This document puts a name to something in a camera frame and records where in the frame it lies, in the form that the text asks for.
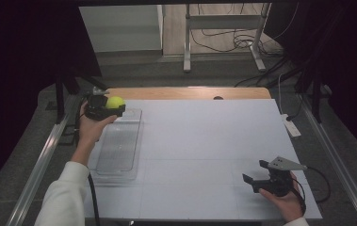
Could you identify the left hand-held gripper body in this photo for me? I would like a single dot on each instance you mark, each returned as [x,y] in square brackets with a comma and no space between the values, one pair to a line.
[96,108]

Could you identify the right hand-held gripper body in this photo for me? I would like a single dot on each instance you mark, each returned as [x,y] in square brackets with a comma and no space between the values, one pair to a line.
[276,185]

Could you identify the yellow tennis ball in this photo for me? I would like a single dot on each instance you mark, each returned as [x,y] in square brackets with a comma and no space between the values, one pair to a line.
[115,102]

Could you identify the clear plastic tray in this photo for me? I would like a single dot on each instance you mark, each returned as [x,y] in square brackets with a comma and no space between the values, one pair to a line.
[119,147]

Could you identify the person's left hand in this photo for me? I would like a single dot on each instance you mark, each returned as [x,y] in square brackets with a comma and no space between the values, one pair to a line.
[89,128]

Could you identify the person's right hand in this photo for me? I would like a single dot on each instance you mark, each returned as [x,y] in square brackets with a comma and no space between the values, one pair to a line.
[287,205]

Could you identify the black stand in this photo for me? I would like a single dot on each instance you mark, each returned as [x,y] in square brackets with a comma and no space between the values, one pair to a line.
[60,100]
[316,100]

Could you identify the black floor plate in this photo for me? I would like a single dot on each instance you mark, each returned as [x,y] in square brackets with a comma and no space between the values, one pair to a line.
[68,136]

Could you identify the white power strip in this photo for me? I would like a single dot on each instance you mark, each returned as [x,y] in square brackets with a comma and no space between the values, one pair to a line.
[291,127]

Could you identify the white table board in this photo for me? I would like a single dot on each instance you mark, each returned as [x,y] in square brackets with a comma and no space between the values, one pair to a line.
[198,188]

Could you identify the wooden table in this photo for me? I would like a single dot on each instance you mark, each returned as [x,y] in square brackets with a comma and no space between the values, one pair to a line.
[182,93]

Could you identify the white cabinet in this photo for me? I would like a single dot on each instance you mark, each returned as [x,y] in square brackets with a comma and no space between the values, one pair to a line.
[122,28]

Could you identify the aluminium rail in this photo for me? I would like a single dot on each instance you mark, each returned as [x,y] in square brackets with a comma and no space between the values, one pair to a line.
[339,163]
[38,175]

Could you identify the grey metal desk frame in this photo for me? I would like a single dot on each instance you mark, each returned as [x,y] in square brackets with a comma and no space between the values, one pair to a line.
[226,22]

